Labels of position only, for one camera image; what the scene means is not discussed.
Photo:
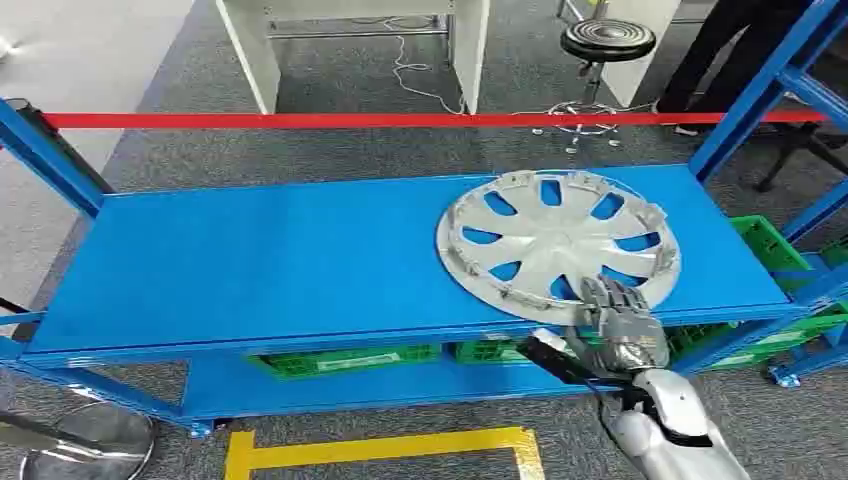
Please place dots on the person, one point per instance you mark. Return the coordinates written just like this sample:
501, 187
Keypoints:
715, 60

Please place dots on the red barrier tape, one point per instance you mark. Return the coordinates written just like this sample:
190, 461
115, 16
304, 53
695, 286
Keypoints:
331, 120

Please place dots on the silver plastic hubcap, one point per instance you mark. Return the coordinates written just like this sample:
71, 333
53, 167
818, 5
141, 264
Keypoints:
550, 245

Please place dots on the white desk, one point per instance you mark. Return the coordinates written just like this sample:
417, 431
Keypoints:
470, 46

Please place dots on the yellow floor tape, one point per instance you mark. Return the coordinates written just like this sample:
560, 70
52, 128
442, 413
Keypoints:
384, 452

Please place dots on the black round stool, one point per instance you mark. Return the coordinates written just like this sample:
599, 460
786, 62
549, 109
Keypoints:
607, 40

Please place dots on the green plastic crate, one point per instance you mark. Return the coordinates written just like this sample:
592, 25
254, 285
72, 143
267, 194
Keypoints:
768, 248
344, 361
487, 351

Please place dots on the chrome round stand base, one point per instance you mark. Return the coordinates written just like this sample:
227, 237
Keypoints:
99, 444

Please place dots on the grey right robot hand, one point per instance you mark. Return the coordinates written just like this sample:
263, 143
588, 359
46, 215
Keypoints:
629, 338

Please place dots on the blue metal shelf rack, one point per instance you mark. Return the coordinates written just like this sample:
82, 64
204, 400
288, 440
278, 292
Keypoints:
265, 265

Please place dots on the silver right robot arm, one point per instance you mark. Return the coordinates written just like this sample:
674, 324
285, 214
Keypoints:
669, 411

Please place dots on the black chair leg base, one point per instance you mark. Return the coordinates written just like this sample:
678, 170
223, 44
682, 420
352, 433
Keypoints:
795, 142

